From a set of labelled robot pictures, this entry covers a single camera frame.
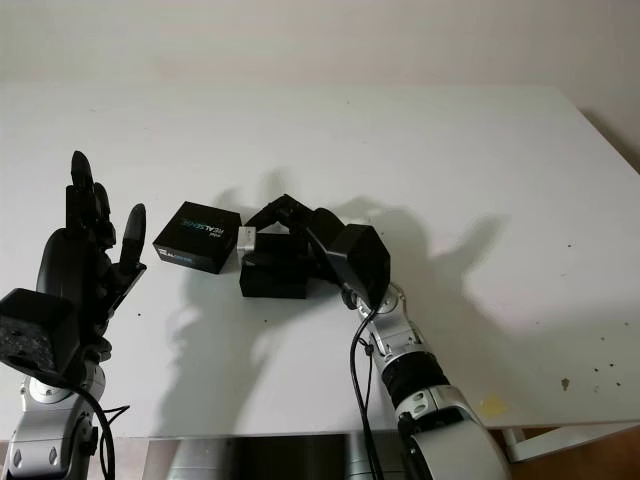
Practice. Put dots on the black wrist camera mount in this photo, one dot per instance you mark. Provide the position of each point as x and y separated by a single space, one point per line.
35 327
362 260

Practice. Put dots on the black box base with foam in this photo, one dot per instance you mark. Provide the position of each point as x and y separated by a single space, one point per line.
275 285

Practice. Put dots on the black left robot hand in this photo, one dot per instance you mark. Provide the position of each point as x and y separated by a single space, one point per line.
70 260

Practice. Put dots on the black printed RealSense box lid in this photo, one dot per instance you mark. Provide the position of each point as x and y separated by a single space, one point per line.
197 235

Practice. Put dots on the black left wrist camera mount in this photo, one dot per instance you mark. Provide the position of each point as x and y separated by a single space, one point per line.
35 327

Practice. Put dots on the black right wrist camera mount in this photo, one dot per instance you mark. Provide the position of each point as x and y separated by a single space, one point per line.
362 260

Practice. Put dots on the yellow tape piece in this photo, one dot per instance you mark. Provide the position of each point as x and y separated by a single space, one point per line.
492 402

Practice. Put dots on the small silver camera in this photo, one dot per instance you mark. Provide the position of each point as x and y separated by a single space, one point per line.
246 240

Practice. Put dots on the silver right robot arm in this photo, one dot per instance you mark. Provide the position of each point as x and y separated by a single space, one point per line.
425 380

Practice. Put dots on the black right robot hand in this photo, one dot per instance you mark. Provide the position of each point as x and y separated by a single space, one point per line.
300 220

